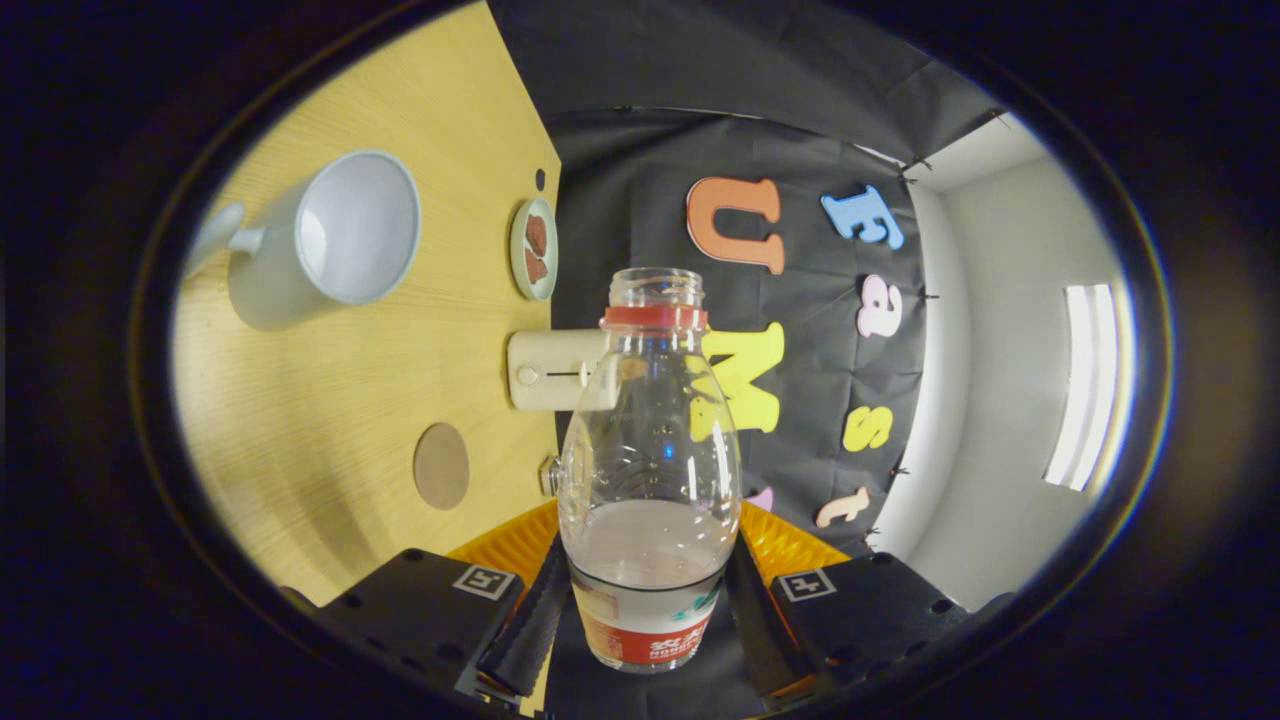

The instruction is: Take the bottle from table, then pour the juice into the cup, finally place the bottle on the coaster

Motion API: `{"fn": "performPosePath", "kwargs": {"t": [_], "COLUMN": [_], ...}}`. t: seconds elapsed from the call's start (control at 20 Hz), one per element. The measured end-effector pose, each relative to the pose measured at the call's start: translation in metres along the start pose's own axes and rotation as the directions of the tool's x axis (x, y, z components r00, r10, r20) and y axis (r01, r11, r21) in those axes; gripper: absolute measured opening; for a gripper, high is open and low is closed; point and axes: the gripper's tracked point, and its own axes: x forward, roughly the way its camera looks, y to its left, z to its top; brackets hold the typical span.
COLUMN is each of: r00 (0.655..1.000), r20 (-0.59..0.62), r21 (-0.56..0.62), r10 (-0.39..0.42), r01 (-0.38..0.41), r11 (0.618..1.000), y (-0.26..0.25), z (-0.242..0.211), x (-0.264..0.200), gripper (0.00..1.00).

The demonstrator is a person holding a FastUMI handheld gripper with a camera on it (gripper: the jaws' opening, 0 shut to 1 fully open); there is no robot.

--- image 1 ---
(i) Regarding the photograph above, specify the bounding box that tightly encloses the white toaster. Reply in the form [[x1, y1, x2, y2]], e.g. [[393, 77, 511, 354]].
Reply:
[[507, 328, 611, 412]]

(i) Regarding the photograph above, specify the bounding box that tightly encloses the ceiling light panel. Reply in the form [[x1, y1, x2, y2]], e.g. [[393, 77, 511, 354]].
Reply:
[[1043, 284, 1118, 492]]

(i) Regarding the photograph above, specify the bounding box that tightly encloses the pale green plate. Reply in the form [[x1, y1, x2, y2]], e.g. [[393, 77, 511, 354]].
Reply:
[[509, 196, 559, 302]]

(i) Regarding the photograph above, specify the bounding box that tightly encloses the wooden table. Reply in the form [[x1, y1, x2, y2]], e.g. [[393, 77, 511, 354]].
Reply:
[[170, 0, 563, 606]]

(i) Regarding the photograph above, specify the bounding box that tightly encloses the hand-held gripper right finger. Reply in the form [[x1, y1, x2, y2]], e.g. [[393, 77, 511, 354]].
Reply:
[[725, 500, 1016, 701]]

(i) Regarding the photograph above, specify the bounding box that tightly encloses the white cup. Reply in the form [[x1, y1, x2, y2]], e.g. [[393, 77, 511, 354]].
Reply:
[[185, 150, 423, 331]]

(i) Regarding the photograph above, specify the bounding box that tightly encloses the round brown coaster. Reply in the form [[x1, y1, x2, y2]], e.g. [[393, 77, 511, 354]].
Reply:
[[413, 422, 471, 511]]

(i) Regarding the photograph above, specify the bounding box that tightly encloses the clear plastic juice bottle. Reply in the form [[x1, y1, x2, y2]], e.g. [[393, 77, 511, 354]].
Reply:
[[557, 267, 743, 674]]

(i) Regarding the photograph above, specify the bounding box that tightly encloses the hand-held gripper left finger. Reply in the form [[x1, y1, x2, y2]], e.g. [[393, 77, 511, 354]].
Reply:
[[280, 500, 571, 701]]

